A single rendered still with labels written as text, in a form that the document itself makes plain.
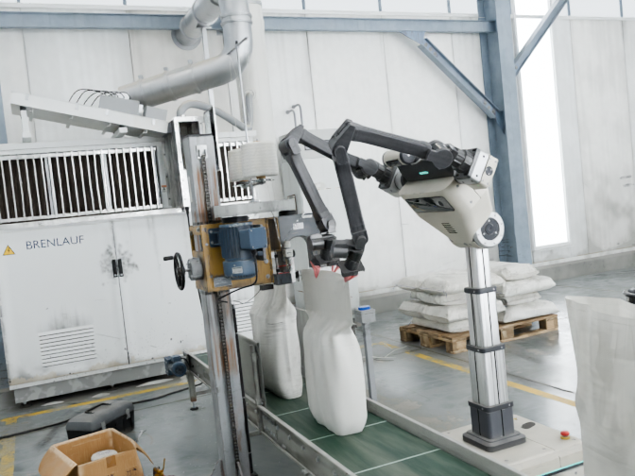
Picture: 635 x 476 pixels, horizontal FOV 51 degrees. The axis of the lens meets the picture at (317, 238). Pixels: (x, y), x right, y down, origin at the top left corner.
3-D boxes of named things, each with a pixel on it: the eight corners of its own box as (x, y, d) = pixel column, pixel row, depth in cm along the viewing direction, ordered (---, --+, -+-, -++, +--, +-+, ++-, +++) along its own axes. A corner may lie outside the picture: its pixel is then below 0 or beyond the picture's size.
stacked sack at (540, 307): (563, 315, 605) (561, 298, 605) (505, 328, 579) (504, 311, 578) (530, 311, 645) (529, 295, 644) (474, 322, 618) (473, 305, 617)
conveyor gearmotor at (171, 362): (195, 377, 457) (192, 355, 456) (173, 381, 451) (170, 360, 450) (185, 368, 484) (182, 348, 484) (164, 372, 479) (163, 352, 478)
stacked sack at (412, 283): (477, 284, 612) (476, 268, 611) (415, 295, 589) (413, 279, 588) (452, 280, 652) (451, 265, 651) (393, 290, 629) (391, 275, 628)
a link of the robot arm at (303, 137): (295, 117, 280) (285, 123, 289) (284, 145, 277) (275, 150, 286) (380, 162, 297) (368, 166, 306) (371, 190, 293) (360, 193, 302)
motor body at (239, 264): (263, 277, 293) (256, 221, 292) (230, 281, 287) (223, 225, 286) (252, 275, 307) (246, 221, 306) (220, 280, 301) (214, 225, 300)
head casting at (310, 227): (329, 266, 328) (323, 206, 327) (283, 273, 318) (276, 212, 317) (306, 263, 356) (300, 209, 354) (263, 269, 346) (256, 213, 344)
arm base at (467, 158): (467, 151, 254) (456, 179, 252) (451, 142, 251) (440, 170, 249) (481, 148, 246) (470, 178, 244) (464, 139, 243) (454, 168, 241)
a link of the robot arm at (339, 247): (367, 237, 252) (362, 227, 260) (337, 235, 250) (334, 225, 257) (361, 264, 258) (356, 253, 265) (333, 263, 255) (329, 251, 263)
